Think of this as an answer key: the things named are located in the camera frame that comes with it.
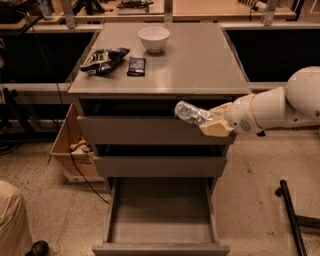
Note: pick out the black shoe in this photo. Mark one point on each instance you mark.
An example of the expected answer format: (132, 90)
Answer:
(39, 248)

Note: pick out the grey top drawer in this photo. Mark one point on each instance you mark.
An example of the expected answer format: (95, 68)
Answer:
(145, 131)

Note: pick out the brown cardboard box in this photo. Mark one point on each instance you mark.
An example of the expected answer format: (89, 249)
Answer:
(72, 152)

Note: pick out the dark blue snack packet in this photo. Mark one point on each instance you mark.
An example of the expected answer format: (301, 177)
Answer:
(136, 67)

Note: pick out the wooden workbench background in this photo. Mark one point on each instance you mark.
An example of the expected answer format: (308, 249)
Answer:
(172, 11)

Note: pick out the grey open bottom drawer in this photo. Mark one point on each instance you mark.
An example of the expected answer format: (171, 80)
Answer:
(160, 217)

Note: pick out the grey middle drawer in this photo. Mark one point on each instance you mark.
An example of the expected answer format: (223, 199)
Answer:
(139, 166)

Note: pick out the grey drawer cabinet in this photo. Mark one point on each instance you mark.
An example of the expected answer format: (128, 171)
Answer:
(197, 65)

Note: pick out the white ceramic bowl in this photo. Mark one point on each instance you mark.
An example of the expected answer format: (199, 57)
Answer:
(154, 39)

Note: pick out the black metal stand leg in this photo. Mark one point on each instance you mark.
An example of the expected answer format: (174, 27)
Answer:
(296, 221)

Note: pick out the beige trouser leg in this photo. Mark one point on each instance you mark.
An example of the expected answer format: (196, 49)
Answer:
(15, 236)

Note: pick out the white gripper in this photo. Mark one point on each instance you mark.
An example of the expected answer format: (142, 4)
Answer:
(240, 114)

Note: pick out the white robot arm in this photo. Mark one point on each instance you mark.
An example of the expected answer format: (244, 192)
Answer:
(295, 105)

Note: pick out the dark chip bag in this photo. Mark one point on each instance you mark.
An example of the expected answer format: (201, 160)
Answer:
(104, 61)

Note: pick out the silver blue redbull can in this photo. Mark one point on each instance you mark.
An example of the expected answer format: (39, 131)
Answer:
(192, 114)

